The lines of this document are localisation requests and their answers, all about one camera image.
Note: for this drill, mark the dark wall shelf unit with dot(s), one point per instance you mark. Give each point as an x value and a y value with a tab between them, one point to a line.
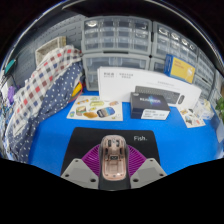
160	13

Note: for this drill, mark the long white keyboard box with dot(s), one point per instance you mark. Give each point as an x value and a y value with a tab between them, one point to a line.
116	83

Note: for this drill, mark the white woven basket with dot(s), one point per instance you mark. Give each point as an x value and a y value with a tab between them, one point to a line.
50	48

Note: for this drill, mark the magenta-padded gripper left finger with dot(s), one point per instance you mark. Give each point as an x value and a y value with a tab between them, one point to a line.
78	171

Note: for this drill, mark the sticker sheet with cartoon pictures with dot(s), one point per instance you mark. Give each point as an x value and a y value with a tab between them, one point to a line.
191	118

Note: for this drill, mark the black mouse pad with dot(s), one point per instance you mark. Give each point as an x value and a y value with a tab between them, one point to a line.
83	140

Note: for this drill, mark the red and blue plaid cloth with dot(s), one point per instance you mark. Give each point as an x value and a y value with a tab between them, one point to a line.
43	83

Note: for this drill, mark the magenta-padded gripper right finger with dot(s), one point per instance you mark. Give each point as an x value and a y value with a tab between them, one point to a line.
148	171

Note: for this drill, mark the pink transparent computer mouse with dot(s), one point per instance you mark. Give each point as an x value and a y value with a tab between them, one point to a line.
114	160

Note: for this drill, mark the small black box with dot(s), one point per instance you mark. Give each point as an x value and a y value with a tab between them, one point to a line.
150	105

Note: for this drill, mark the grey small-drawer cabinet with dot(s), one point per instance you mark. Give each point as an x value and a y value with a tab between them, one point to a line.
175	41
116	35
205	65

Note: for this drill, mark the yellow and blue box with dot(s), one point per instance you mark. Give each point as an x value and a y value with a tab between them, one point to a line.
180	68

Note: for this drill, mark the grey pegboard panel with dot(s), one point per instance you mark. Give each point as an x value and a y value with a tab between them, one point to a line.
50	30

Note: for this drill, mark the sticker sheet with food pictures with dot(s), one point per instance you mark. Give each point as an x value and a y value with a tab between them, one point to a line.
95	108

